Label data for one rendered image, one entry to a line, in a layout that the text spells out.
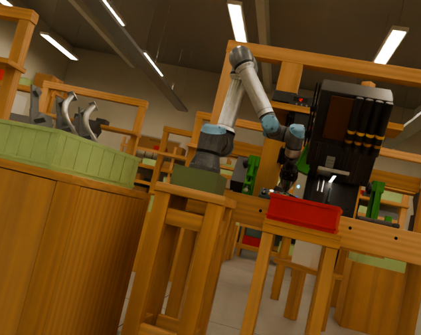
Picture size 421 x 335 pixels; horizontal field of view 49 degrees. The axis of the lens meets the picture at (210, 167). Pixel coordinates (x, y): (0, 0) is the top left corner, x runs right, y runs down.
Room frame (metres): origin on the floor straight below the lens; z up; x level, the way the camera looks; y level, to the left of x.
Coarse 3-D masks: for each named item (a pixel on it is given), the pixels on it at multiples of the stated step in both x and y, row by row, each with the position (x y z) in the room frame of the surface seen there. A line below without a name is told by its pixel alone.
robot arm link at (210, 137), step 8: (208, 128) 2.10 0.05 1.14; (216, 128) 2.10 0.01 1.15; (224, 128) 2.13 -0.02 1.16; (200, 136) 2.13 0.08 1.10; (208, 136) 2.10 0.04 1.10; (216, 136) 2.10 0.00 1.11; (224, 136) 2.15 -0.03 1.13; (200, 144) 2.12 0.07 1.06; (208, 144) 2.10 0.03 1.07; (216, 144) 2.10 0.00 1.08; (224, 144) 2.17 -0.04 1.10
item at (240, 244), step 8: (224, 176) 9.55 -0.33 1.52; (288, 192) 9.33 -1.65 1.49; (240, 224) 9.46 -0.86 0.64; (240, 232) 9.50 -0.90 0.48; (240, 240) 9.49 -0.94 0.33; (248, 240) 9.52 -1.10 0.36; (256, 240) 9.49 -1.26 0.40; (240, 248) 9.45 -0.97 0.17; (248, 248) 9.42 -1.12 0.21; (256, 248) 9.44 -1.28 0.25; (288, 256) 9.33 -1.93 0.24
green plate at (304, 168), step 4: (308, 144) 2.57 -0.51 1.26; (304, 148) 2.57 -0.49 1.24; (304, 152) 2.58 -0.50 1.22; (300, 156) 2.57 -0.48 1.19; (304, 156) 2.58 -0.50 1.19; (300, 160) 2.58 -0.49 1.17; (304, 160) 2.58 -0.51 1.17; (296, 164) 2.57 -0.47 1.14; (300, 164) 2.58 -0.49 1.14; (304, 164) 2.58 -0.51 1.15; (300, 168) 2.58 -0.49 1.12; (304, 168) 2.58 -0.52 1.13; (308, 168) 2.57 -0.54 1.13; (300, 172) 2.65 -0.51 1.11; (304, 172) 2.58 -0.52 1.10
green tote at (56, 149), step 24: (0, 120) 2.04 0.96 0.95; (0, 144) 2.03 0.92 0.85; (24, 144) 1.97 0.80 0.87; (48, 144) 1.91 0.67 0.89; (72, 144) 1.98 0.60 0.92; (96, 144) 2.10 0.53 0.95; (48, 168) 1.90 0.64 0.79; (72, 168) 2.01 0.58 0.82; (96, 168) 2.15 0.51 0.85; (120, 168) 2.31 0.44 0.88
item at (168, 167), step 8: (120, 144) 12.47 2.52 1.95; (128, 144) 12.48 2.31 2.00; (152, 152) 12.32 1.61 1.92; (168, 152) 12.38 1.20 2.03; (176, 152) 12.31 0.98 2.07; (184, 152) 12.51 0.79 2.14; (144, 160) 12.43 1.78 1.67; (152, 160) 12.40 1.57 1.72; (176, 160) 12.69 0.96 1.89; (152, 168) 12.30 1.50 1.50; (168, 168) 12.35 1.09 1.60; (136, 176) 12.48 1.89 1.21; (144, 176) 12.75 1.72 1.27; (168, 176) 12.26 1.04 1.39; (144, 192) 12.42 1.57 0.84
